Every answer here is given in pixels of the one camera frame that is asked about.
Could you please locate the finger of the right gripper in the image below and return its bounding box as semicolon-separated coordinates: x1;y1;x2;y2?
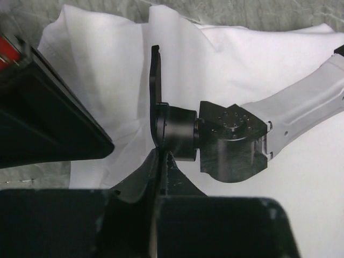
0;16;116;170

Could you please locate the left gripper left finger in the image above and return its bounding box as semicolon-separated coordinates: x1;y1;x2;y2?
1;149;161;257

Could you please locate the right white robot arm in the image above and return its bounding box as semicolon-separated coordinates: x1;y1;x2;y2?
1;6;343;189

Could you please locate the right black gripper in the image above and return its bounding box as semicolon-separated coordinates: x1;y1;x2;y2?
149;45;197;161

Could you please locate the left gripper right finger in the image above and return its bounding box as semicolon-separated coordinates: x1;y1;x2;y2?
153;154;298;257

